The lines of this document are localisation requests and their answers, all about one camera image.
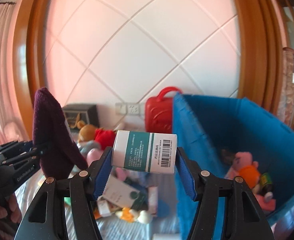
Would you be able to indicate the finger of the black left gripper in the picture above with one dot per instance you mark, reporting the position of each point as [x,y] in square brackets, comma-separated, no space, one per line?
[11,163]
[15,148]

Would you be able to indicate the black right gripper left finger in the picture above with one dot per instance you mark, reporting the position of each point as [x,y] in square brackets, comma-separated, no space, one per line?
[46,215]

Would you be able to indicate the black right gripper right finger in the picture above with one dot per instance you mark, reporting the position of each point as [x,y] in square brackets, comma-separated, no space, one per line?
[243,217]

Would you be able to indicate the dark maroon knit hat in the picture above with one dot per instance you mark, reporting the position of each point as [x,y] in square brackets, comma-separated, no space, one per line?
[50,127]

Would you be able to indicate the white medicine bottle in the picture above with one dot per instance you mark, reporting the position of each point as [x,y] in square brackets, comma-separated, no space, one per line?
[145,152]

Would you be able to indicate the person's left hand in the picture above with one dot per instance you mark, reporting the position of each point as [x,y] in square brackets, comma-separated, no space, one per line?
[16,215]

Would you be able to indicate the pink plush orange shirt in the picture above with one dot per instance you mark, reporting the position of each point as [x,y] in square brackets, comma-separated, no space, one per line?
[244,166]

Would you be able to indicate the pink pig plush toy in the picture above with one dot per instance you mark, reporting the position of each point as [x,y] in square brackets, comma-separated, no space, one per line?
[104,159]

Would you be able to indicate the white green medicine box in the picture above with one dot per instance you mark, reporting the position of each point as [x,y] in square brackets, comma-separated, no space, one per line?
[123,195]

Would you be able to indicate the brown bear plush toy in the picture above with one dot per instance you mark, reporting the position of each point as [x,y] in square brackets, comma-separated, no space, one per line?
[88,132]

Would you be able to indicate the blue plastic storage crate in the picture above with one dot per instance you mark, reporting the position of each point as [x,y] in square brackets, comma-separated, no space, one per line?
[205,125]

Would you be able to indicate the red plastic toy suitcase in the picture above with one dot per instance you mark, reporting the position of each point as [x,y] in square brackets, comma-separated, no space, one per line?
[158,111]

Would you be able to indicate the rolled patterned fabric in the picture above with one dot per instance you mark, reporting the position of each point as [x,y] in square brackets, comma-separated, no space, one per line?
[285,111]

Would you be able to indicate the white wall socket strip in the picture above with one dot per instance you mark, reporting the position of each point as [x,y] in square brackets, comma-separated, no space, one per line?
[127,108]

